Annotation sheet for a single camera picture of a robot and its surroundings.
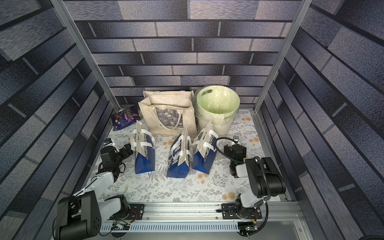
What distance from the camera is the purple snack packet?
1084mm

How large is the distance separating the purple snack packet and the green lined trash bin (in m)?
0.51

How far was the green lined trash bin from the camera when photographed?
0.80 m
